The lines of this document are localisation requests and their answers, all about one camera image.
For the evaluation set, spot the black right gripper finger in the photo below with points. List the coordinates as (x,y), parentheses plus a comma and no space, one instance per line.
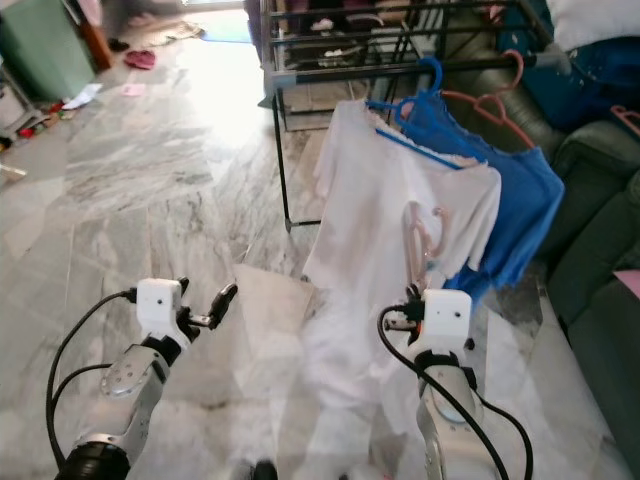
(414,293)

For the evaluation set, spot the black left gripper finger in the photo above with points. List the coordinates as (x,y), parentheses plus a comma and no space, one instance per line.
(225,305)

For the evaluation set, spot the pink plastic hanger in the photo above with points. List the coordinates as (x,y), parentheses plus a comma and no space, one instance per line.
(415,250)

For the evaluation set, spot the white shirt with blue label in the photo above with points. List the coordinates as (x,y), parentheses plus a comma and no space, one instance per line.
(350,360)

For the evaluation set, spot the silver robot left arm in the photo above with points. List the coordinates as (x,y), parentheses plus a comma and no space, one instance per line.
(130,385)

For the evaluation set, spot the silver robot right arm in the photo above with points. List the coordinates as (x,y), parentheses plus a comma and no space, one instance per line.
(450,420)

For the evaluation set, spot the blue plastic hanger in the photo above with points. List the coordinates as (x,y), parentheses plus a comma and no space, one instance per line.
(420,148)

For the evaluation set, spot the coral red hanger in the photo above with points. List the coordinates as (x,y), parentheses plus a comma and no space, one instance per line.
(522,130)

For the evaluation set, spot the off-white t-shirt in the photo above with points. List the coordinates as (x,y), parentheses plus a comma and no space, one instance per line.
(360,200)

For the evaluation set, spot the blue t-shirt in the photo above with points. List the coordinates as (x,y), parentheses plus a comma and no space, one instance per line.
(520,190)

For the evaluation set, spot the black metal clothes rack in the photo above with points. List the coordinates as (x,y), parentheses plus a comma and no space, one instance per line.
(277,150)

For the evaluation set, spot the pink cloth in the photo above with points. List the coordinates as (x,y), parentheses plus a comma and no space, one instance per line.
(628,283)

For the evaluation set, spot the pink paper sheet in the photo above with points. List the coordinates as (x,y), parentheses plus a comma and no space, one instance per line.
(132,89)

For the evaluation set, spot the white paper sheet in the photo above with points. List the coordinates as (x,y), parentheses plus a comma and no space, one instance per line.
(82,96)

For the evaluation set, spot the red slipper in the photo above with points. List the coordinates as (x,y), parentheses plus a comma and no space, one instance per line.
(141,59)

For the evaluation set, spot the blue blanket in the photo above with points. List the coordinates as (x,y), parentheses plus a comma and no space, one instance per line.
(590,85)

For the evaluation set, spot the purple garment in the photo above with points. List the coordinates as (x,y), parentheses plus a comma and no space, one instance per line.
(255,25)

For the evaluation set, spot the green plastic bin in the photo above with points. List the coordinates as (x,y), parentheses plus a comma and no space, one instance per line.
(45,50)

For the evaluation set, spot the white pillow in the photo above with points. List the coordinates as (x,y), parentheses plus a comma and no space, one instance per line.
(595,20)

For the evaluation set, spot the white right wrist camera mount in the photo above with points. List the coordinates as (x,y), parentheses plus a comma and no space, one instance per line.
(448,320)

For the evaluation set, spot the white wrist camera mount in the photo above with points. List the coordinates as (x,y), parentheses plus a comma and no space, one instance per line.
(448,320)
(158,305)

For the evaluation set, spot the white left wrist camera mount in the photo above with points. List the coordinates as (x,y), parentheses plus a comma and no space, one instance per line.
(158,305)

